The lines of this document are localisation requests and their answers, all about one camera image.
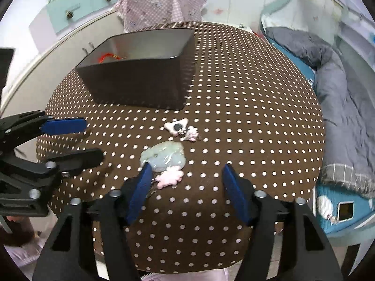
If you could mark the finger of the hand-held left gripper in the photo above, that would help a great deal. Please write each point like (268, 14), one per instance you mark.
(76, 158)
(63, 126)

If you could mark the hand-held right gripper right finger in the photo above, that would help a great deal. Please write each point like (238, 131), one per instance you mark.
(235, 196)

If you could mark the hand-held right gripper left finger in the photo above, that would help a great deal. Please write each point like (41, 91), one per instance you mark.
(140, 193)

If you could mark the pink cloud charm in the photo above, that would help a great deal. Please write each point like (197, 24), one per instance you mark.
(170, 177)

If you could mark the pale green jade pendant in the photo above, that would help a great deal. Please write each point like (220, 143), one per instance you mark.
(164, 155)

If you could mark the white butterfly charm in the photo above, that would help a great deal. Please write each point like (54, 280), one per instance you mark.
(170, 127)

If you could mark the small pink flower charm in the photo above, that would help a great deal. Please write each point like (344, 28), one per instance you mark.
(192, 135)

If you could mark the rectangular metal tin box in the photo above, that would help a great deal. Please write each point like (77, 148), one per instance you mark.
(140, 82)

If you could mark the white low cabinet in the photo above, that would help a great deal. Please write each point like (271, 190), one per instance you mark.
(44, 55)

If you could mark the teal drawer unit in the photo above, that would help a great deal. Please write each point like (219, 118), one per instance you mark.
(58, 14)

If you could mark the brown polka dot tablecloth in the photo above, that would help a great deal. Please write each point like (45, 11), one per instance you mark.
(234, 108)

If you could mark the teal bedsheet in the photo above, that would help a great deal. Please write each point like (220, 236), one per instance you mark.
(325, 210)

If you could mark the light pink clothing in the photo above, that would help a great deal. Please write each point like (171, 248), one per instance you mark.
(181, 276)

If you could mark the smartphone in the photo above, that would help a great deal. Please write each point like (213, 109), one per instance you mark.
(345, 211)

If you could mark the grey duvet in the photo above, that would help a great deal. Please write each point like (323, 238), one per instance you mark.
(337, 93)

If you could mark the pink checked bear cloth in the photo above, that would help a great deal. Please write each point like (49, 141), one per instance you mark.
(175, 8)

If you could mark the white flat board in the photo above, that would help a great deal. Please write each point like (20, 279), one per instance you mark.
(243, 28)

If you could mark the pale pink butterfly sticker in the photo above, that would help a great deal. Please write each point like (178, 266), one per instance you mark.
(218, 11)

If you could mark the white wardrobe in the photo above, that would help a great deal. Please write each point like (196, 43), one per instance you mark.
(249, 0)

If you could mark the teal bunk bed frame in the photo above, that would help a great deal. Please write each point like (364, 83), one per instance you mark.
(275, 3)

